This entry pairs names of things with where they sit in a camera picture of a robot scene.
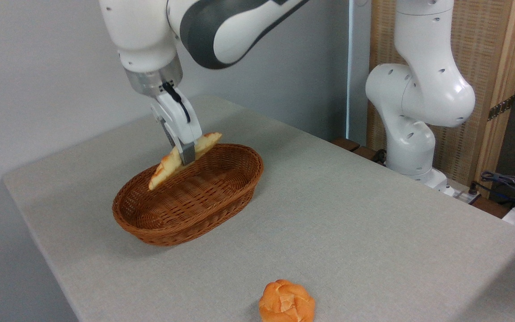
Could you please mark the metal hinge on screen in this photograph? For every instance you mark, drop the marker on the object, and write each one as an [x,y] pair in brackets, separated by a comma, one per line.
[501,108]

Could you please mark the round knotted bread bun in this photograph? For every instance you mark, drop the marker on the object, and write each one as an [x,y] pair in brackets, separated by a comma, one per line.
[286,303]

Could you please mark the white vertical wall trim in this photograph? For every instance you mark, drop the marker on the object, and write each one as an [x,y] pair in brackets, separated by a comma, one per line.
[351,67]

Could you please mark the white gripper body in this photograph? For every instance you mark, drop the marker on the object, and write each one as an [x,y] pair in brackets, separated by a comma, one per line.
[179,120]

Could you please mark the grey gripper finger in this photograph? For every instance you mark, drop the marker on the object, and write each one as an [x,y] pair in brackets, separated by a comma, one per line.
[187,153]
[168,134]

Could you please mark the brown wicker oval basket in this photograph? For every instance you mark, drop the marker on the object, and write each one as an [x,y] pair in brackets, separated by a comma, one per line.
[181,210]

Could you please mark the woven screen with wooden frame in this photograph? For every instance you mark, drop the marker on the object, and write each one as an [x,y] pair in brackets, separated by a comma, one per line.
[485,44]

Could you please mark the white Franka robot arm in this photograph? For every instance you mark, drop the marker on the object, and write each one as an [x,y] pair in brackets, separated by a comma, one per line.
[418,89]

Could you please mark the long braided bread loaf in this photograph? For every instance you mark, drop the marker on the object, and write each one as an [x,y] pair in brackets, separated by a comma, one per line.
[166,167]

